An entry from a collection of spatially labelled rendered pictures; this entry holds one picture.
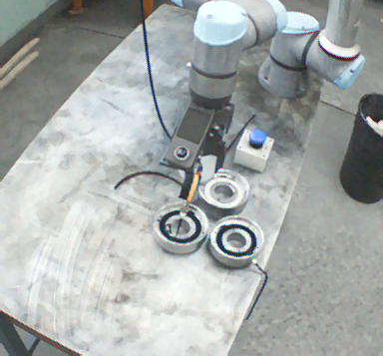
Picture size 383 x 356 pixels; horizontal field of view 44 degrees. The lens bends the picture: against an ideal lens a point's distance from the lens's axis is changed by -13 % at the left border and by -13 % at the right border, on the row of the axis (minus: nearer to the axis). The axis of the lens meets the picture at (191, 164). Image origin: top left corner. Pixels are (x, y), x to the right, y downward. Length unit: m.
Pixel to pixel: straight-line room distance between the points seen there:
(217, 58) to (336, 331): 1.39
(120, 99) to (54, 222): 0.41
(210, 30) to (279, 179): 0.53
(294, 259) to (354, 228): 0.35
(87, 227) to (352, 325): 1.24
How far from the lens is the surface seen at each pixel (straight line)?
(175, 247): 1.00
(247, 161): 1.18
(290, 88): 1.41
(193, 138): 0.83
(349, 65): 1.28
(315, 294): 2.01
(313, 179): 2.37
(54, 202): 1.10
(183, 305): 0.96
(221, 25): 0.74
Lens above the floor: 1.65
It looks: 46 degrees down
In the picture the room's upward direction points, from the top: 9 degrees clockwise
